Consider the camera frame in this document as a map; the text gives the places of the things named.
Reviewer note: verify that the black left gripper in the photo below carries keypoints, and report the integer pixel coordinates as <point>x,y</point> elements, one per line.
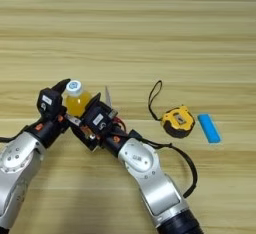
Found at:
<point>46,131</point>

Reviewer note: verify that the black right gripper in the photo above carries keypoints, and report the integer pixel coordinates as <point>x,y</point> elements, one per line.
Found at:
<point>116,134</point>

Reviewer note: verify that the orange juice bottle white cap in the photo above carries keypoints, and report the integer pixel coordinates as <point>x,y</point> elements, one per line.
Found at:
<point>77,103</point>

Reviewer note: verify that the yellow black tape measure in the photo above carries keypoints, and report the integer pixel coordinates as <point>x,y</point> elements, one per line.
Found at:
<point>178,121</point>

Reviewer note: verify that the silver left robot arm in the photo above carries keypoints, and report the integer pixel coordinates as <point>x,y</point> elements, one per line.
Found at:
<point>16,168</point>

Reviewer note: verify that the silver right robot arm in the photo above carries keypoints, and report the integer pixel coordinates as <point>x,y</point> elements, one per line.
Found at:
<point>156,184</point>

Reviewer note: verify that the right black box white label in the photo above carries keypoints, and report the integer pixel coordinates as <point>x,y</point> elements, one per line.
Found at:
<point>98,119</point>

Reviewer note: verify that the black box white label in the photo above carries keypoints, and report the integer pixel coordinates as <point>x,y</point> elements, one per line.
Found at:
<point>48,103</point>
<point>98,119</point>

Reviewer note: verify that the left black box white label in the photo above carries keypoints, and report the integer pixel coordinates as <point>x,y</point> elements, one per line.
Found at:
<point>48,103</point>

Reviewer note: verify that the blue rectangular block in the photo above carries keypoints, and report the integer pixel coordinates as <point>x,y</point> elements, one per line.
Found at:
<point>209,128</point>

